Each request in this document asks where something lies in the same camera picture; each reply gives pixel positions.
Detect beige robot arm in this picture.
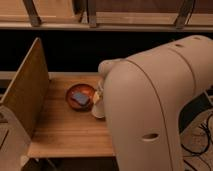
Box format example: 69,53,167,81
98,35,213,171

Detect beige ceramic cup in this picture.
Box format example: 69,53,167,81
92,100,105,119

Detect wooden shelf rail with brackets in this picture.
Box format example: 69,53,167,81
0,0,213,32

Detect left wooden divider panel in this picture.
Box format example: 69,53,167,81
0,38,49,140

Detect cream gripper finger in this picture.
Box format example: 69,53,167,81
93,91,101,103

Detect blue sponge in bowl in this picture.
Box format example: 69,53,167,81
72,92,89,105

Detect right dark divider panel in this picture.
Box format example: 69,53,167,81
179,93,213,133

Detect black cables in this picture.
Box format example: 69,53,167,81
179,111,213,171

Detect brown round bowl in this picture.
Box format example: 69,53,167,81
65,83,95,111

